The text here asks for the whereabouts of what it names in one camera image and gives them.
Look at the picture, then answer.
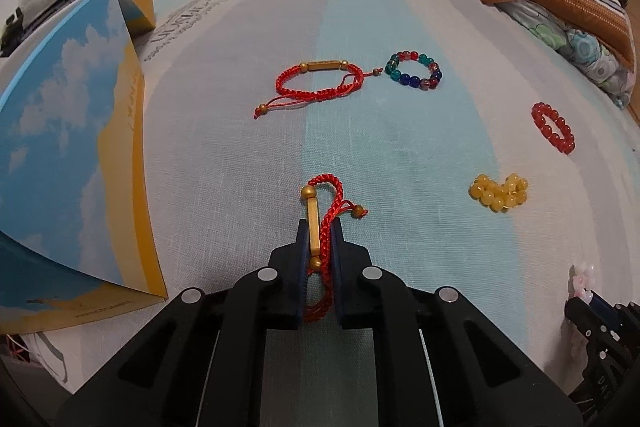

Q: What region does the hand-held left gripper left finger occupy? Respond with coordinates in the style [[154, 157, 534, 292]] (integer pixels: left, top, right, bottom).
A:
[[55, 219, 313, 427]]

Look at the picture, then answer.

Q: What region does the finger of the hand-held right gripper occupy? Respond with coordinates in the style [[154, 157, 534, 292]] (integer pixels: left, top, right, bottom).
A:
[[565, 299, 601, 338], [587, 289, 618, 315]]

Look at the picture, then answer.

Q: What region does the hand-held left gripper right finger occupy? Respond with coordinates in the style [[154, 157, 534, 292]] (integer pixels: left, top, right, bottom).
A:
[[331, 219, 583, 427]]

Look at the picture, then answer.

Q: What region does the pink bead bracelet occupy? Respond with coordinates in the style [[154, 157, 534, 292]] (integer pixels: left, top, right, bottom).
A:
[[567, 262, 597, 308]]

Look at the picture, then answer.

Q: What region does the red braided bracelet gold bar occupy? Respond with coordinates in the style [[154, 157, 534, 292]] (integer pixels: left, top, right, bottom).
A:
[[300, 174, 368, 325], [252, 61, 383, 118]]

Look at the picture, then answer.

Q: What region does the yellow bead bracelet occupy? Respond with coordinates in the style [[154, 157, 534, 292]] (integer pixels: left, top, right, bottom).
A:
[[468, 173, 529, 211]]

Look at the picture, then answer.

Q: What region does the red bead bracelet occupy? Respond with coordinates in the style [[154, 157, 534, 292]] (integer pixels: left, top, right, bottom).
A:
[[531, 102, 576, 156]]

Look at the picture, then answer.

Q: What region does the multicolour glass bead bracelet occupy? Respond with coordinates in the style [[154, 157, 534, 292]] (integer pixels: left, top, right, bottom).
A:
[[384, 50, 444, 91]]

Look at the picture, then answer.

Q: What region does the sky print cardboard box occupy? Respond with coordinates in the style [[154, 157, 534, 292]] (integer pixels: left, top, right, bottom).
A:
[[0, 0, 169, 315]]

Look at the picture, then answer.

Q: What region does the striped bed sheet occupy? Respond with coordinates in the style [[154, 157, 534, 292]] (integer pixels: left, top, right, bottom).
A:
[[0, 0, 640, 408]]

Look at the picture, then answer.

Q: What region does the floral blanket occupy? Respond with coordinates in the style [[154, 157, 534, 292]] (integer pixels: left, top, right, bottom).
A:
[[500, 0, 640, 110]]

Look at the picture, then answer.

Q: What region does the grey suitcase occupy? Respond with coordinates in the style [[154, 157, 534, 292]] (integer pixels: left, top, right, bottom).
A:
[[0, 0, 96, 58]]

